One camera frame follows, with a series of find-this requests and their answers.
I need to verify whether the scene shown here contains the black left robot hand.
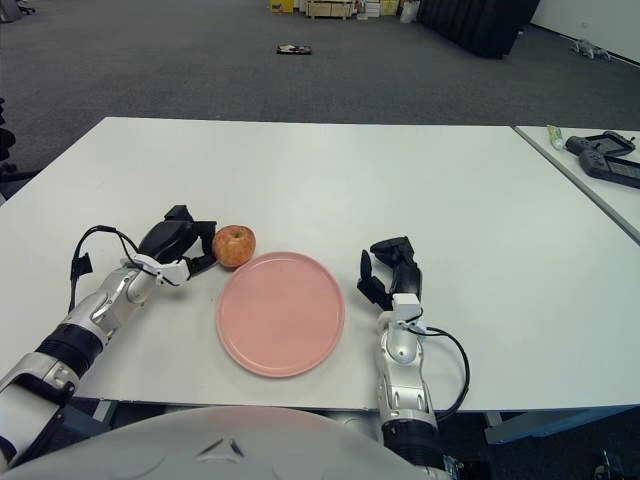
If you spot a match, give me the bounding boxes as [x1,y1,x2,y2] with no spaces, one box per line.
[137,204,220,279]

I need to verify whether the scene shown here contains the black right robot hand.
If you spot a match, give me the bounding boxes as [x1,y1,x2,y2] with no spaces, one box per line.
[356,234,425,312]

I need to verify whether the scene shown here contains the red yellow apple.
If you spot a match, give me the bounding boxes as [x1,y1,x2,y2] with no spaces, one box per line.
[211,224,257,270]

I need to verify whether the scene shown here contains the pink round plate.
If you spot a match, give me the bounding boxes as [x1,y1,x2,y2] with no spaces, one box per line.
[216,251,346,378]

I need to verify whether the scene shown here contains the black office chair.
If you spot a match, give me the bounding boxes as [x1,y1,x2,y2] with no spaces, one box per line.
[0,97,41,199]

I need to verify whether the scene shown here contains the white side table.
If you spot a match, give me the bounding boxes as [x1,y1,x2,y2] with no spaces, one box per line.
[514,124,640,246]

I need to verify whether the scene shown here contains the grey robot torso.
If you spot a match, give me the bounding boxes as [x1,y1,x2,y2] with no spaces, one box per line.
[0,404,441,480]

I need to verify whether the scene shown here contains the black handheld controller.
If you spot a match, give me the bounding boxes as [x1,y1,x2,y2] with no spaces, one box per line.
[564,130,636,156]
[578,149,640,190]

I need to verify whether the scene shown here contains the black curtain partition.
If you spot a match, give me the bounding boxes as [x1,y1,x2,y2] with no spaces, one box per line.
[417,0,542,59]

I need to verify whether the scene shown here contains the stacked white boxes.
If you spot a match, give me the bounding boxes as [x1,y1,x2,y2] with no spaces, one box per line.
[355,0,401,20]

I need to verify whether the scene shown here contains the dark background office chair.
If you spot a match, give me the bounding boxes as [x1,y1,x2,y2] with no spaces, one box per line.
[0,0,39,24]

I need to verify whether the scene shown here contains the wooden pallet crate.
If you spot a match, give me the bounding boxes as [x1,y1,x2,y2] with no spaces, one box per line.
[305,0,357,21]

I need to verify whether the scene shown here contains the grey quadruped robot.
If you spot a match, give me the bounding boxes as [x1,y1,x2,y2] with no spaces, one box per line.
[569,39,614,62]

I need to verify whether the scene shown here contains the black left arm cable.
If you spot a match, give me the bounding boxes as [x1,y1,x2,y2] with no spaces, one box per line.
[67,224,146,316]

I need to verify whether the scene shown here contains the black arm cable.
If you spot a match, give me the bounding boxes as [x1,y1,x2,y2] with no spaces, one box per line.
[67,224,146,316]
[414,323,472,419]

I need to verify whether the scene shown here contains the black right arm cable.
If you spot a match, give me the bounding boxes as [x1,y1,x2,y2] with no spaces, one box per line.
[414,323,472,419]

